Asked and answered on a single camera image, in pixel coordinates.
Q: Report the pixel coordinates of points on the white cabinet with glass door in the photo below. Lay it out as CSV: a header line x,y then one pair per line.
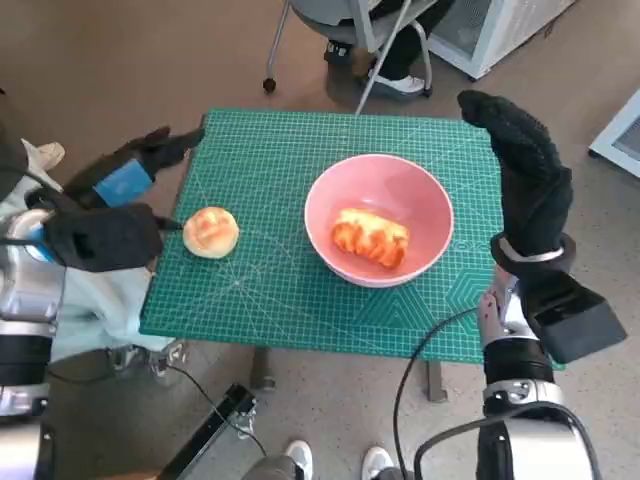
x,y
500,30

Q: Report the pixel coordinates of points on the round bread bun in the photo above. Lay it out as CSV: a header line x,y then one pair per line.
x,y
210,232

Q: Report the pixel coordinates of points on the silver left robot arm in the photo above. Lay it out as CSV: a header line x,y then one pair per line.
x,y
20,300

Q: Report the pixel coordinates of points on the person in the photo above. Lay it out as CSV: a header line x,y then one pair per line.
x,y
100,300
300,455
400,50

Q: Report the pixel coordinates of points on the white box with grille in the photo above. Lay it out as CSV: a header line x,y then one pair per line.
x,y
625,135

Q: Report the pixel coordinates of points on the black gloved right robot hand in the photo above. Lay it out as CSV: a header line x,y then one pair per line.
x,y
530,190

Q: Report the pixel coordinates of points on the grey table leg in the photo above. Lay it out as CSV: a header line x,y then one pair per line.
x,y
262,370
435,382

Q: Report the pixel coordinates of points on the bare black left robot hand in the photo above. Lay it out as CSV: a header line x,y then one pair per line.
x,y
125,182

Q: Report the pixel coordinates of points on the long twisted bread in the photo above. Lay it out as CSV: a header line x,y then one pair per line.
x,y
370,237

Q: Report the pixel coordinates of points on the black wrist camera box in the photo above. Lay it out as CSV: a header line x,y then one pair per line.
x,y
100,235
575,315

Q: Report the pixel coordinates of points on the green cutting mat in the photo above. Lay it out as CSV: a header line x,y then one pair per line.
x,y
280,150

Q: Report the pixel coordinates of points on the grey office chair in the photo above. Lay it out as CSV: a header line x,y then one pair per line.
x,y
325,25

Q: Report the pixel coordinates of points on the pink bowl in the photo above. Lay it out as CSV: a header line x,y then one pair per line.
x,y
380,180

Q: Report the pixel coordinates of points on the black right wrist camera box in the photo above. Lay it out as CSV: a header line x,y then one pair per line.
x,y
575,315

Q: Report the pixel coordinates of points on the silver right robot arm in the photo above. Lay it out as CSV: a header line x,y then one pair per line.
x,y
520,360

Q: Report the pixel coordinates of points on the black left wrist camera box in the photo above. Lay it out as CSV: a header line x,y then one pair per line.
x,y
100,235

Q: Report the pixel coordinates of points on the black bar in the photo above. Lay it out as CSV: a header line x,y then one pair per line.
x,y
210,435

